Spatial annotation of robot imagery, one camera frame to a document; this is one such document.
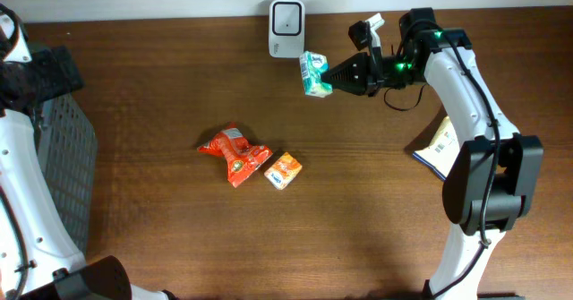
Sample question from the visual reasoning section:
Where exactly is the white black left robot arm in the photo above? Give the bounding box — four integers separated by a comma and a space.
1, 6, 174, 299

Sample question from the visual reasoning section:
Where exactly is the red snack bag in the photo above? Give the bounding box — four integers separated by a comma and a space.
197, 123, 273, 188

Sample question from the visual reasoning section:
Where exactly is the white black barcode scanner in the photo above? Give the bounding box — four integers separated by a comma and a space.
269, 0, 305, 58

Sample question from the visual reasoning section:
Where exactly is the grey plastic basket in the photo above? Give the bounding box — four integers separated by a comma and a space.
31, 94, 98, 252

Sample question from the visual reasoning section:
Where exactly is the teal tissue pack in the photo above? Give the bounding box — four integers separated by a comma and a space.
299, 51, 333, 98

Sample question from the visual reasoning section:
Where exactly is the orange tissue pack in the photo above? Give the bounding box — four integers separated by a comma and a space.
264, 152, 303, 190

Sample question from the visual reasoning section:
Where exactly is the cream snack bag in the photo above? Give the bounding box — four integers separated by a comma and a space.
413, 116, 460, 181

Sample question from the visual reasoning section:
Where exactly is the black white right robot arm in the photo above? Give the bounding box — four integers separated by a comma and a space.
321, 7, 543, 299

